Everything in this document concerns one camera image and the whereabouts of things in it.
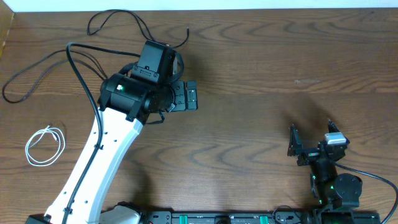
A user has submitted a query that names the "thick black cable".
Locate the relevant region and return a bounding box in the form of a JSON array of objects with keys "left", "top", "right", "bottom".
[{"left": 1, "top": 49, "right": 108, "bottom": 104}]

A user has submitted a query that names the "thin black cable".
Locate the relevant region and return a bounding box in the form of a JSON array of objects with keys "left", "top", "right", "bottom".
[{"left": 86, "top": 9, "right": 190, "bottom": 49}]

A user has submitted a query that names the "white cable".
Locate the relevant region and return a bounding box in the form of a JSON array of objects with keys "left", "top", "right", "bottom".
[{"left": 25, "top": 124, "right": 67, "bottom": 167}]

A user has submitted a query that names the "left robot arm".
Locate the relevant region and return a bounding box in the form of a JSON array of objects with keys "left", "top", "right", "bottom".
[{"left": 26, "top": 40, "right": 198, "bottom": 223}]

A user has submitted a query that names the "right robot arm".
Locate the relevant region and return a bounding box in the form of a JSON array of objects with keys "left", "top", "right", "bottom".
[{"left": 287, "top": 121, "right": 363, "bottom": 223}]

